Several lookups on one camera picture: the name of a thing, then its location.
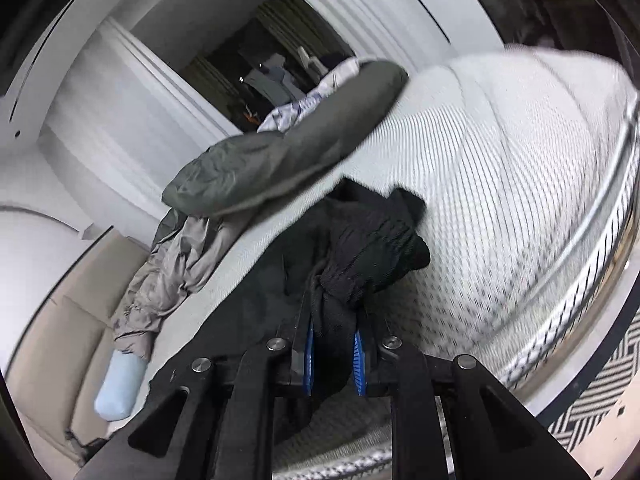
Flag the black pants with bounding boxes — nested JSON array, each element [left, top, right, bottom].
[[151, 179, 430, 465]]

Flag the light blue pillow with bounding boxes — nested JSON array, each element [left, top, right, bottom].
[[93, 350, 148, 422]]

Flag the grey green duvet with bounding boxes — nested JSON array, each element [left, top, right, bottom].
[[113, 60, 408, 361]]

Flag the white patterned cloth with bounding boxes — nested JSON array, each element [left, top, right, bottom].
[[257, 56, 373, 133]]

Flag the white honeycomb mattress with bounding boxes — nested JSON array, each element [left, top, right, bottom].
[[105, 45, 640, 480]]

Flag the beige upholstered headboard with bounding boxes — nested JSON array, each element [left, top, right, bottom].
[[6, 229, 149, 463]]

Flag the black white patterned rug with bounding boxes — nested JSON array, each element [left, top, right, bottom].
[[548, 313, 640, 452]]

